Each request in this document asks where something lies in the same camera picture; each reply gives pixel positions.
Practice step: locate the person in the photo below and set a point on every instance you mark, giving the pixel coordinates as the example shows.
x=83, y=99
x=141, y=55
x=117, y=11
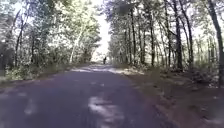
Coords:
x=104, y=60

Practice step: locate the dark asphalt forest road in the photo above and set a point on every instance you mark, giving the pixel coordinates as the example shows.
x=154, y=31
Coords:
x=83, y=100

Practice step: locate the wood of trees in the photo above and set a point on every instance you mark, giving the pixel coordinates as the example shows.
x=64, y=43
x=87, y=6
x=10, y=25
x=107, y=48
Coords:
x=46, y=33
x=160, y=33

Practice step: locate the leaf-strewn dirt verge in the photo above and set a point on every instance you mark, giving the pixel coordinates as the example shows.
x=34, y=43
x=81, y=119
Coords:
x=186, y=96

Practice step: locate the grassy overgrown verge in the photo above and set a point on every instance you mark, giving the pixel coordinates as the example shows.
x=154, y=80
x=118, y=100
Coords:
x=30, y=71

